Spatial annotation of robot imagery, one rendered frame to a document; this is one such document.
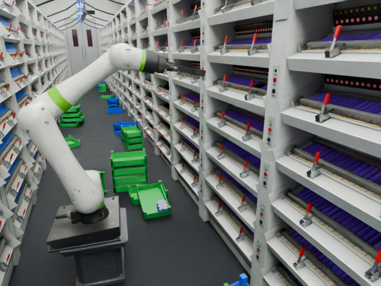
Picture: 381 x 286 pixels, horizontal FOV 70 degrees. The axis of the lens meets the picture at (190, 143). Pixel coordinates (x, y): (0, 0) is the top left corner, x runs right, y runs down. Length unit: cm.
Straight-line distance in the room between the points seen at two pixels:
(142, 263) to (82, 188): 69
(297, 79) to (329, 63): 21
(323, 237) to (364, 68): 57
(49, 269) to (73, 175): 78
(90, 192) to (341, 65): 105
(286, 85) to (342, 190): 42
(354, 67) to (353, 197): 38
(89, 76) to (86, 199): 54
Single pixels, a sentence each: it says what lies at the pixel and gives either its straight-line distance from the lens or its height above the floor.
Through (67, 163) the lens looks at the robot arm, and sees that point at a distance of 123.
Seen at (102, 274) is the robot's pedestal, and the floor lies 7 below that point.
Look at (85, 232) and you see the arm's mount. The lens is 146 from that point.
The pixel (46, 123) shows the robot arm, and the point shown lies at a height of 91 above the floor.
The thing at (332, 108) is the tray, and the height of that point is 100.
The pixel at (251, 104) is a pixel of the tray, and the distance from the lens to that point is 127.
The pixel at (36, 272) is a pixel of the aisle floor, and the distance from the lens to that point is 190.
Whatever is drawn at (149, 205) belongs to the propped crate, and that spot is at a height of 4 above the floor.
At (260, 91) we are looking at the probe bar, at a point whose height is 100.
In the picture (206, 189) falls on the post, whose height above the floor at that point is 26.
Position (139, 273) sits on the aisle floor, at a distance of 171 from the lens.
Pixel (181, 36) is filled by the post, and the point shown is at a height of 128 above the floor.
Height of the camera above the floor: 118
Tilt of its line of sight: 19 degrees down
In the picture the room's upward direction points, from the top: straight up
